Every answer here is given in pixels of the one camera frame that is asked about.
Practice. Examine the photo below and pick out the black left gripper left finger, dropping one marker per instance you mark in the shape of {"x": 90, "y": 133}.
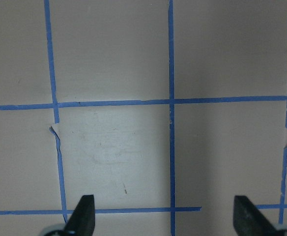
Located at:
{"x": 82, "y": 220}

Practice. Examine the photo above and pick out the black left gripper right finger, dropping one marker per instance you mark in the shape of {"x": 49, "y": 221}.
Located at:
{"x": 249, "y": 221}

